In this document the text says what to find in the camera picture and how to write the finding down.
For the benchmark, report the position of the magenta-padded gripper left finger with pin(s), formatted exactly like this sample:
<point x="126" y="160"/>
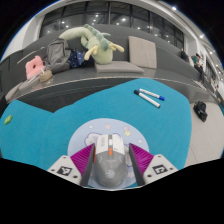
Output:
<point x="75" y="165"/>

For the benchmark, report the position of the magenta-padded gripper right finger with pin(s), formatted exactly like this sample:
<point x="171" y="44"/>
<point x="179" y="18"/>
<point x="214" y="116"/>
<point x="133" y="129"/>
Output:
<point x="150" y="165"/>

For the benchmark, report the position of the grey and white computer mouse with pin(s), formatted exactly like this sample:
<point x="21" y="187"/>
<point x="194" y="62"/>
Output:
<point x="110" y="161"/>

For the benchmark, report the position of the white marker with black cap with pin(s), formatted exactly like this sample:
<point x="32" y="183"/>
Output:
<point x="147" y="99"/>

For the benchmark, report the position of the white marker with blue cap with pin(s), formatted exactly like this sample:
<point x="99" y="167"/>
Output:
<point x="151" y="94"/>

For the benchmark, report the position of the black bag on floor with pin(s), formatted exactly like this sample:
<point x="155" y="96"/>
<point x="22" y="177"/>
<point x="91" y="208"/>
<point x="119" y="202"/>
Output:
<point x="200" y="111"/>

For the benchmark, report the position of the green eraser block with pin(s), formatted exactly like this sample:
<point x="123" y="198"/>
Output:
<point x="8" y="119"/>

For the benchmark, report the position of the flat grey seat cushion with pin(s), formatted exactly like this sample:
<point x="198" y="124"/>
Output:
<point x="30" y="84"/>
<point x="118" y="67"/>
<point x="13" y="92"/>

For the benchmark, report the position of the small tan pouch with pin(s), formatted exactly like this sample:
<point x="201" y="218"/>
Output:
<point x="46" y="76"/>

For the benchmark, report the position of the pink plush cushion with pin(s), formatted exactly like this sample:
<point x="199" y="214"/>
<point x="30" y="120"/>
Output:
<point x="34" y="67"/>

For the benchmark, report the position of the dark blue patterned bag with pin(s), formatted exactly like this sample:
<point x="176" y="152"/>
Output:
<point x="76" y="59"/>

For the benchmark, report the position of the person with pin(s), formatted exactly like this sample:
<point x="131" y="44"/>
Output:
<point x="184" y="55"/>
<point x="199" y="66"/>

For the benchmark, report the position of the grey backpack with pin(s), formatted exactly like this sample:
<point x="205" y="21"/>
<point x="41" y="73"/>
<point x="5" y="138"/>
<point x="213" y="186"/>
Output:
<point x="56" y="55"/>

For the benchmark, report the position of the upright grey square cushion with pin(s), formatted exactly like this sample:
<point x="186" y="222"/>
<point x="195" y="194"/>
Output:
<point x="142" y="51"/>

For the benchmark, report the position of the green dragon plush toy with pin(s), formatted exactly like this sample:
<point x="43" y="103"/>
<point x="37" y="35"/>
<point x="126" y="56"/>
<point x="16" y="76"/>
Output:
<point x="100" y="50"/>

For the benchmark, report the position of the group of ceiling lights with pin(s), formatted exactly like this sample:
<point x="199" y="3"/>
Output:
<point x="173" y="8"/>

